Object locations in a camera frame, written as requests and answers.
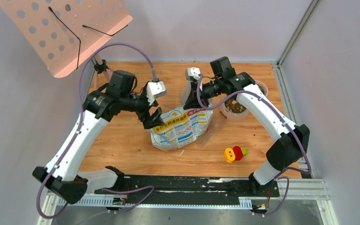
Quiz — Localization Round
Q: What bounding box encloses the clear plastic scoop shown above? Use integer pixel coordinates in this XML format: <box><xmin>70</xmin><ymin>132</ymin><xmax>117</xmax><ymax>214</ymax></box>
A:
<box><xmin>197</xmin><ymin>113</ymin><xmax>227</xmax><ymax>148</ymax></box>

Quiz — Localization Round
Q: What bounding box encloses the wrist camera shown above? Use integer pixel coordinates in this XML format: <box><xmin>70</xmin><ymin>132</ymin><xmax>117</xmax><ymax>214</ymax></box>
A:
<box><xmin>185</xmin><ymin>67</ymin><xmax>201</xmax><ymax>81</ymax></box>
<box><xmin>146</xmin><ymin>81</ymin><xmax>167</xmax><ymax>105</ymax></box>

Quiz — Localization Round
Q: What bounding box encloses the translucent plastic container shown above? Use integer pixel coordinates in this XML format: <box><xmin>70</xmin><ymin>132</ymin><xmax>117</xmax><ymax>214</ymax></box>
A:
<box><xmin>180</xmin><ymin>82</ymin><xmax>194</xmax><ymax>105</ymax></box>

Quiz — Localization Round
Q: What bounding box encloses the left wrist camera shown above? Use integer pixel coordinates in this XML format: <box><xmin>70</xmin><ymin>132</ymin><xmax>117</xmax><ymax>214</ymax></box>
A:
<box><xmin>146</xmin><ymin>81</ymin><xmax>167</xmax><ymax>105</ymax></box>

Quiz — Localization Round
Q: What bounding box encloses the colourful stacking toy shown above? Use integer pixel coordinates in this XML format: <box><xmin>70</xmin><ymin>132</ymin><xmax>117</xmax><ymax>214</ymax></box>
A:
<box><xmin>224</xmin><ymin>145</ymin><xmax>248</xmax><ymax>163</ymax></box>

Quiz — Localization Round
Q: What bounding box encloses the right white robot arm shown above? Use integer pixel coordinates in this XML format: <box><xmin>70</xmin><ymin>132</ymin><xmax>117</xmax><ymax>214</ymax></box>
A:
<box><xmin>183</xmin><ymin>56</ymin><xmax>310</xmax><ymax>196</ymax></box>

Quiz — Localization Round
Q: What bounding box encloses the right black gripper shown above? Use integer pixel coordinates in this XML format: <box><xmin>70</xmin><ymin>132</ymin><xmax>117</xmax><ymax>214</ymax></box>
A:
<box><xmin>184</xmin><ymin>77</ymin><xmax>224</xmax><ymax>109</ymax></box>

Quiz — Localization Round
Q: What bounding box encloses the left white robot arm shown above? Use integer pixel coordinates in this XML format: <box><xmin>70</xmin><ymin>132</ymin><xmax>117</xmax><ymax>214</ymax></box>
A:
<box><xmin>32</xmin><ymin>70</ymin><xmax>167</xmax><ymax>204</ymax></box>

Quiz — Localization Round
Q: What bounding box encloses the pink double pet bowl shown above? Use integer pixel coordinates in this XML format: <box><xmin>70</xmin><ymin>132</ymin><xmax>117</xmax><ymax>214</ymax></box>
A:
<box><xmin>218</xmin><ymin>79</ymin><xmax>269</xmax><ymax>123</ymax></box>

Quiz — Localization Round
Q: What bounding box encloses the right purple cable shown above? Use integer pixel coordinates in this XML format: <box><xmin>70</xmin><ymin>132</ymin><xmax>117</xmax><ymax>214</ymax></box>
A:
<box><xmin>196</xmin><ymin>74</ymin><xmax>312</xmax><ymax>217</ymax></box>

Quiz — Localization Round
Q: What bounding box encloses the pet food bag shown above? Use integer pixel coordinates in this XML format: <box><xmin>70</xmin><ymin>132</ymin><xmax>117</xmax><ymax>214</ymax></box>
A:
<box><xmin>149</xmin><ymin>105</ymin><xmax>213</xmax><ymax>152</ymax></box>

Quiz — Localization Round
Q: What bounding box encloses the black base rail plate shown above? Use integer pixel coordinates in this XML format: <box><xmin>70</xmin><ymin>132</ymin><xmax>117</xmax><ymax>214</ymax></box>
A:
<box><xmin>111</xmin><ymin>175</ymin><xmax>280</xmax><ymax>205</ymax></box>

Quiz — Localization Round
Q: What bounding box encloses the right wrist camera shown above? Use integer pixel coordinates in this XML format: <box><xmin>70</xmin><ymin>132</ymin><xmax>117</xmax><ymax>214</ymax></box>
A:
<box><xmin>185</xmin><ymin>67</ymin><xmax>201</xmax><ymax>81</ymax></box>

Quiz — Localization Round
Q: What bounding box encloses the pink music stand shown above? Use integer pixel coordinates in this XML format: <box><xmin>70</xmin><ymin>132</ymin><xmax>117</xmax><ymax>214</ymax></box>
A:
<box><xmin>0</xmin><ymin>0</ymin><xmax>133</xmax><ymax>78</ymax></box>

